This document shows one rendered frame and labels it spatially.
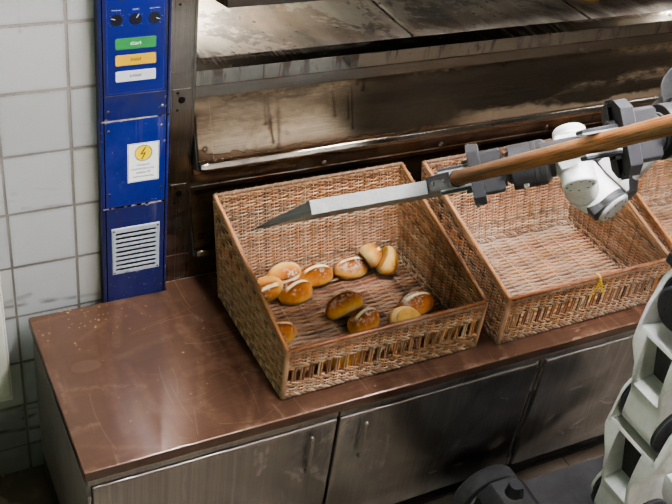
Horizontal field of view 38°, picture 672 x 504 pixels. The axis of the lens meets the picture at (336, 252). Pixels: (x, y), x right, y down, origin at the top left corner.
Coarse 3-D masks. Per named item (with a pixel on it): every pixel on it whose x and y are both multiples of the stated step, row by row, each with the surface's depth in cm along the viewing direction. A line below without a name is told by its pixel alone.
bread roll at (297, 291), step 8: (296, 280) 253; (304, 280) 254; (288, 288) 251; (296, 288) 251; (304, 288) 253; (312, 288) 256; (280, 296) 252; (288, 296) 251; (296, 296) 251; (304, 296) 253; (288, 304) 252; (296, 304) 253
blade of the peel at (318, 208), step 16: (368, 192) 193; (384, 192) 194; (400, 192) 196; (416, 192) 197; (304, 208) 190; (320, 208) 188; (336, 208) 190; (352, 208) 197; (368, 208) 226; (272, 224) 207
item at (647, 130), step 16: (624, 128) 145; (640, 128) 141; (656, 128) 138; (560, 144) 159; (576, 144) 155; (592, 144) 151; (608, 144) 148; (624, 144) 146; (496, 160) 176; (512, 160) 171; (528, 160) 166; (544, 160) 163; (560, 160) 160; (464, 176) 185; (480, 176) 181; (496, 176) 178
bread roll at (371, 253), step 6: (366, 246) 263; (372, 246) 263; (378, 246) 264; (360, 252) 264; (366, 252) 261; (372, 252) 261; (378, 252) 262; (366, 258) 261; (372, 258) 261; (378, 258) 262; (372, 264) 263
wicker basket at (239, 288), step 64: (256, 192) 248; (320, 192) 257; (256, 256) 255; (320, 256) 264; (448, 256) 253; (256, 320) 233; (320, 320) 250; (384, 320) 254; (448, 320) 239; (320, 384) 231
